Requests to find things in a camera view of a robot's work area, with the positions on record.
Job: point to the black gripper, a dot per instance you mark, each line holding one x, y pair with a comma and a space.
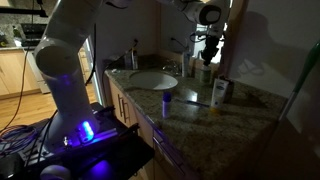
212, 41

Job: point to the pump soap bottle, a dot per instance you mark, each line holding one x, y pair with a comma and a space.
205, 74

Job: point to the chrome sink faucet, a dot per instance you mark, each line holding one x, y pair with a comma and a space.
185, 63

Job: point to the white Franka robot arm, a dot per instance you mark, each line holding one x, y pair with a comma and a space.
66, 66

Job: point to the white bottle purple cap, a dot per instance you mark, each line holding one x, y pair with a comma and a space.
166, 105

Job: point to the white lotion tube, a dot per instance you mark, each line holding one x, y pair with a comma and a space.
219, 95

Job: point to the toothbrush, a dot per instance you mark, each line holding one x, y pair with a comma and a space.
193, 102

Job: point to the white oval sink basin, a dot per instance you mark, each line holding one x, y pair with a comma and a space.
153, 80

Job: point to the white contact lens case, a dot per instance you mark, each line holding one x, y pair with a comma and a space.
115, 70

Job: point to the wooden vanity cabinet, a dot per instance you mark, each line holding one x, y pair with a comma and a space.
133, 116

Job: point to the black robot cart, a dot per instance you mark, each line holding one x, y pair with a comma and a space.
110, 150

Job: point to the dark round dome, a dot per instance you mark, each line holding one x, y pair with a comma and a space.
55, 172

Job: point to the wooden kitchen cabinet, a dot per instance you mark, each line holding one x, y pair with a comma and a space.
13, 71

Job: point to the white door frame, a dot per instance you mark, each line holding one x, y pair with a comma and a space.
95, 83

